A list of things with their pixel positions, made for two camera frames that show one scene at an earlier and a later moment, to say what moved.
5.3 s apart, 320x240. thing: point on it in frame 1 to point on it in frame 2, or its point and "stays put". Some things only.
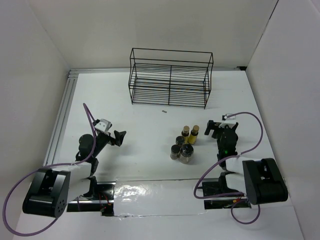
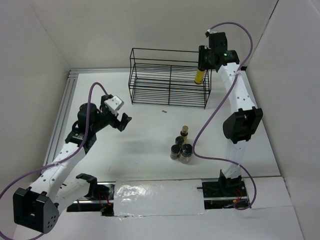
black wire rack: [172, 77] stays put
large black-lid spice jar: [186, 151] stays put
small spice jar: [175, 153] stays put
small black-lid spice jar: [180, 140] stays put
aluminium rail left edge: [50, 157] stays put
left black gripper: [119, 137] to [120, 125]
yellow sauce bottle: [185, 133] stays put
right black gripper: [212, 125] to [201, 63]
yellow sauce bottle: [192, 137] to [199, 76]
